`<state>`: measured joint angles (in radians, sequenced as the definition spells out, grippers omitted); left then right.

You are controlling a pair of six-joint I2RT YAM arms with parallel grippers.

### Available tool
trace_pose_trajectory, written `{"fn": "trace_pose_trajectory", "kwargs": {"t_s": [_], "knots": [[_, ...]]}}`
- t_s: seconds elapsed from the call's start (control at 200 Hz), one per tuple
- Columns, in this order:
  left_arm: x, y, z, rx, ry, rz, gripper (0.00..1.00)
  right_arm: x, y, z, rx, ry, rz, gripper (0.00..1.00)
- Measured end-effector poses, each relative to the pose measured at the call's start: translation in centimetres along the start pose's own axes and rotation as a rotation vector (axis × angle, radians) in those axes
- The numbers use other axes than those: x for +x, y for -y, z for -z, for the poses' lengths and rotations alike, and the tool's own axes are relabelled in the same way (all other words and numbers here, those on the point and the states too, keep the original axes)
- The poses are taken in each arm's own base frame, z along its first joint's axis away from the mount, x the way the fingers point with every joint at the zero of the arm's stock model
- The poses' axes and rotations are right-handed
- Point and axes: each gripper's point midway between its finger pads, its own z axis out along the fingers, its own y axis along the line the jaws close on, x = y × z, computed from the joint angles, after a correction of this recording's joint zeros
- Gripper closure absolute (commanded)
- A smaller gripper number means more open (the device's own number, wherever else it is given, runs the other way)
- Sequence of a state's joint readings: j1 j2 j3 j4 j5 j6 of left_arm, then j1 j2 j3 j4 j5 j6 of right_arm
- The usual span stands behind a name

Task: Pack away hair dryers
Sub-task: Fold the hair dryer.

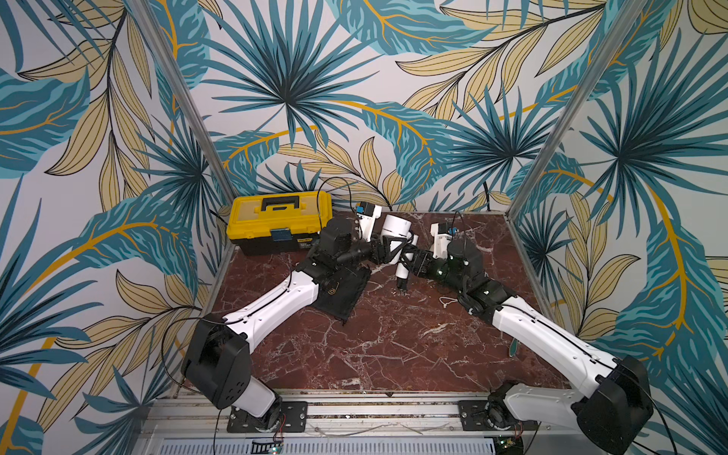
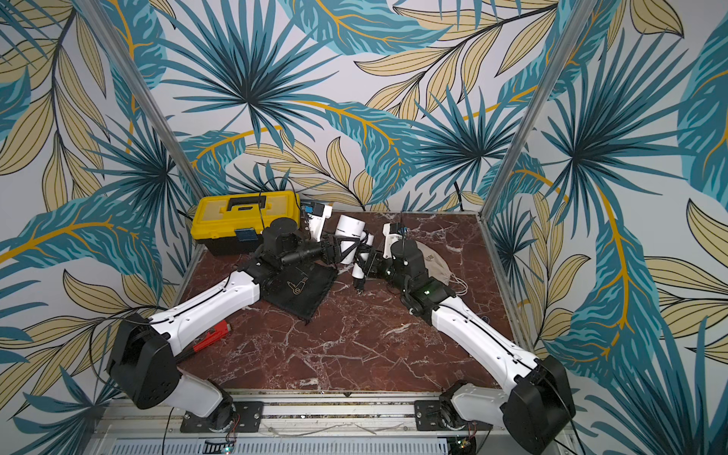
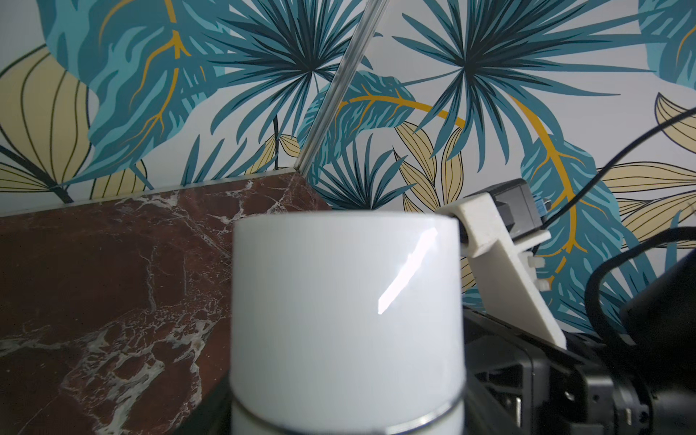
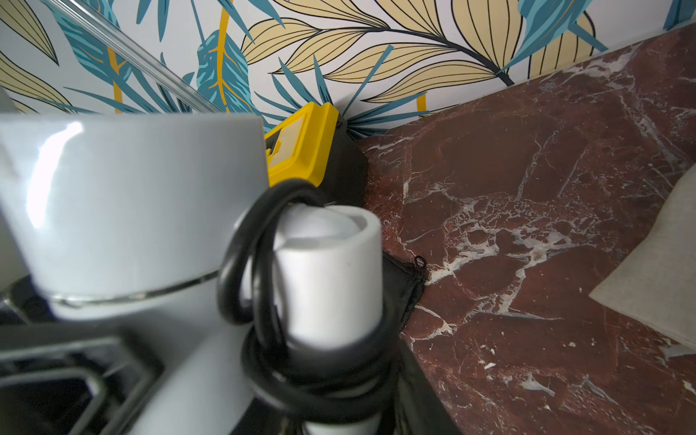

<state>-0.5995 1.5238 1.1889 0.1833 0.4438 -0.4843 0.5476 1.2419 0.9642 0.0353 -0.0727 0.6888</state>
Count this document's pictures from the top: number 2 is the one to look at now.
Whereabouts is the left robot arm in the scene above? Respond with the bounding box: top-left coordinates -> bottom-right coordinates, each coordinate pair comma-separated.
106,215 -> 368,432

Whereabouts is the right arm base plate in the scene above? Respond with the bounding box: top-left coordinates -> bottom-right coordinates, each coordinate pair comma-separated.
414,399 -> 493,431

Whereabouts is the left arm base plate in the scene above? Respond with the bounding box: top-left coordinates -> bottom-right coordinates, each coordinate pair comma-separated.
180,401 -> 264,435

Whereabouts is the yellow black toolbox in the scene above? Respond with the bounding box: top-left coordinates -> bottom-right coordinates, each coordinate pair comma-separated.
191,191 -> 301,256

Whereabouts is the black drawstring dryer bag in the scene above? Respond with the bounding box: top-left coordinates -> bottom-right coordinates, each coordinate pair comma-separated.
261,264 -> 337,323

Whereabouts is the red black hand tool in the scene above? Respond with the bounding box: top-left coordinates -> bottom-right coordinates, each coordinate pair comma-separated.
193,320 -> 231,353

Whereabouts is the beige drawstring dryer bag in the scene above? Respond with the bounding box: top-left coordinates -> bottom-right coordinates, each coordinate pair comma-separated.
416,241 -> 469,296

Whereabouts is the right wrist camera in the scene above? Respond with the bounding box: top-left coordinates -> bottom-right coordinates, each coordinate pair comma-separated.
382,223 -> 408,259

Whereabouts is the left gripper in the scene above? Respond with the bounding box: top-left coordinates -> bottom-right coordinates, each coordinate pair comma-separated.
283,229 -> 363,271

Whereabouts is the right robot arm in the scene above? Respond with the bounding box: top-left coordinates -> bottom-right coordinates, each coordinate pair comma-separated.
356,239 -> 576,454

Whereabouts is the white hair dryer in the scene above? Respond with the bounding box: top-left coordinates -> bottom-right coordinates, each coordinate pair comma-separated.
335,215 -> 373,291

